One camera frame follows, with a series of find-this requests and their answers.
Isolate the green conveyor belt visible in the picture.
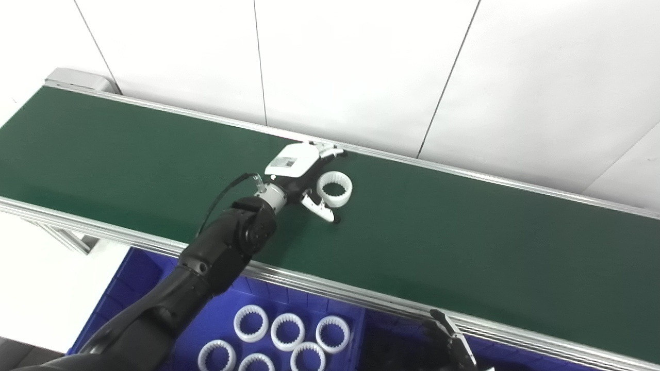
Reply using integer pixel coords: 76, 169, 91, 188
0, 67, 660, 371
0, 85, 660, 364

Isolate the white toothed plastic ring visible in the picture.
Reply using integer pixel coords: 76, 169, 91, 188
290, 342, 326, 371
197, 340, 237, 371
238, 353, 275, 371
316, 171, 353, 208
234, 305, 269, 344
315, 315, 351, 355
270, 313, 306, 352

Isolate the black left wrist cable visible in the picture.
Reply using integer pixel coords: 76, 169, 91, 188
196, 173, 265, 239

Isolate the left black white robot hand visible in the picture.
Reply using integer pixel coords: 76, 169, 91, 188
265, 143, 345, 223

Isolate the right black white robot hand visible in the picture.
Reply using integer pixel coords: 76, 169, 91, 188
425, 309, 496, 371

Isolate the blue bin with white rings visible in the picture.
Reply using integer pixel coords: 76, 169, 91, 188
67, 247, 368, 371

